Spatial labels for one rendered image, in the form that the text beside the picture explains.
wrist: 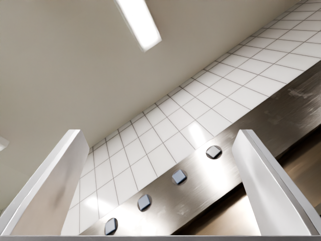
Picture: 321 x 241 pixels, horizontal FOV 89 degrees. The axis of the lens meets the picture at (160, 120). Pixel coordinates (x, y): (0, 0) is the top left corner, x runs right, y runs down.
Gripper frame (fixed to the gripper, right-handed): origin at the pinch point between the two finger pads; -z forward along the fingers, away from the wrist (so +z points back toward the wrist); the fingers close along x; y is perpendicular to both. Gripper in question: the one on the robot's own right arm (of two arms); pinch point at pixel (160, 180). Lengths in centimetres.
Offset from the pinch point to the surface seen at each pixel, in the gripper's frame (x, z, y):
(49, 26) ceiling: 48, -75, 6
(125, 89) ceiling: 21, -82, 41
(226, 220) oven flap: -20, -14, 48
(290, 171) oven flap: -41, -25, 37
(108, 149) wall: 31, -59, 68
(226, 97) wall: -34, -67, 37
